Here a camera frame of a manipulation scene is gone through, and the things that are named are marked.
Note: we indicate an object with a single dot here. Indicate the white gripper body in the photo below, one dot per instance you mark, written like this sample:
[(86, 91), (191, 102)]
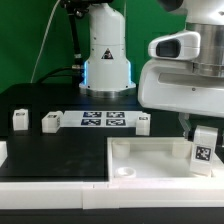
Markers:
[(170, 85)]

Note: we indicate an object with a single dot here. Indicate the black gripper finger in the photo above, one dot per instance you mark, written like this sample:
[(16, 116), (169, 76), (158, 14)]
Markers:
[(188, 131), (220, 138)]

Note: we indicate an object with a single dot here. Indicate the white square tabletop part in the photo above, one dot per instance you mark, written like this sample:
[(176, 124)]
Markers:
[(143, 159)]

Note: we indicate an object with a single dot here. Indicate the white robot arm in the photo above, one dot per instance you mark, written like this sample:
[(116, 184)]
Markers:
[(107, 70)]

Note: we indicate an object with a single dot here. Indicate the white sheet with fiducial tags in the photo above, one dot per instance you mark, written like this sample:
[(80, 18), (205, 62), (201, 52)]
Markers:
[(100, 119)]

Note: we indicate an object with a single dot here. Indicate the white L-shaped obstacle fence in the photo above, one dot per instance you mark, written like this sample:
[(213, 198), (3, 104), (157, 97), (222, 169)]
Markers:
[(204, 191)]

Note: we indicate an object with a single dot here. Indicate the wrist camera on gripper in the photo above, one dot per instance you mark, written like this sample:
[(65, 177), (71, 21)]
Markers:
[(184, 46)]

